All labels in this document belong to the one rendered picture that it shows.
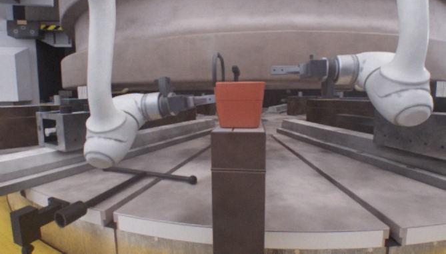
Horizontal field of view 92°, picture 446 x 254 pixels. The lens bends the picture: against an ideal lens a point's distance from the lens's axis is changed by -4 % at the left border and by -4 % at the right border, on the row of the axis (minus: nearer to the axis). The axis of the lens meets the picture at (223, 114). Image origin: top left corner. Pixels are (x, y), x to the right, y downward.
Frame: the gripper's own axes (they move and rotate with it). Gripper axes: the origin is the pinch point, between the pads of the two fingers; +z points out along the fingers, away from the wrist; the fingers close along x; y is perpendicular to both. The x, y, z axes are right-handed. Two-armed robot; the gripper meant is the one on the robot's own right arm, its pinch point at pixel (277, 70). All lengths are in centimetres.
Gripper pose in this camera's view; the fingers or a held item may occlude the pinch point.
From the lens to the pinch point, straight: 75.6
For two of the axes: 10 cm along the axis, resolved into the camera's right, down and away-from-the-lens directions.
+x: -1.3, 1.0, -9.9
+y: -0.1, -10.0, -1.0
